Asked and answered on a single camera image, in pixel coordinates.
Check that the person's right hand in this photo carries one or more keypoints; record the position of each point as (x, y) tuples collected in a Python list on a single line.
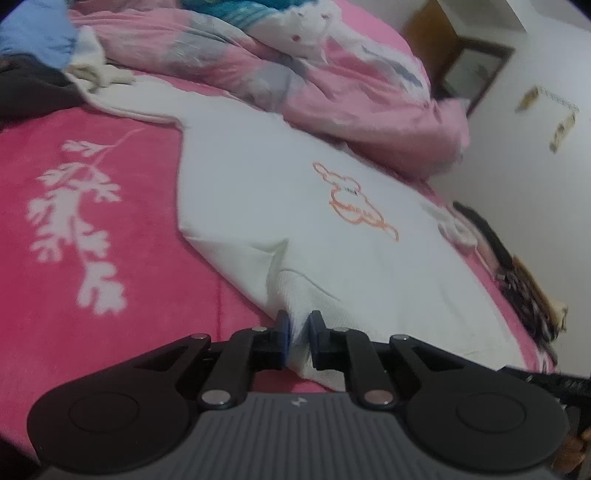
[(579, 450)]

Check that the teal garment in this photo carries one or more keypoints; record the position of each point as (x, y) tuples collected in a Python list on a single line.
[(240, 9)]

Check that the blue folded garment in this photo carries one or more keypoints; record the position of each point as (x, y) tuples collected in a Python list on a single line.
[(32, 32)]

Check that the dark folded garment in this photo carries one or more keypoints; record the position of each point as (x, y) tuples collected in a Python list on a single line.
[(32, 92)]

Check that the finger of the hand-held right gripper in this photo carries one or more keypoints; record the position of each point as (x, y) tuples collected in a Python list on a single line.
[(554, 383)]

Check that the yellow wall sticker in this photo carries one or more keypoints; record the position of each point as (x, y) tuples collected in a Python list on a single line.
[(528, 98)]

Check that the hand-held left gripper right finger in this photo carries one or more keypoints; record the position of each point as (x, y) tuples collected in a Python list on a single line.
[(314, 337)]

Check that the white sweatshirt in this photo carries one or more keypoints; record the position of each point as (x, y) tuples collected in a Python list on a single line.
[(277, 207)]

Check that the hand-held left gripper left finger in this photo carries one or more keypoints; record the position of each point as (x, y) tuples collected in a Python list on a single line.
[(285, 334)]

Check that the pink floral bed blanket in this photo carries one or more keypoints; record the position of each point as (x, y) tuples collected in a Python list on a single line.
[(147, 258)]

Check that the pink patterned quilt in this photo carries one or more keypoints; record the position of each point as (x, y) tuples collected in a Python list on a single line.
[(346, 92)]

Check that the dark patterned cloth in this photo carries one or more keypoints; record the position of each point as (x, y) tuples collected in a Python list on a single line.
[(526, 304)]

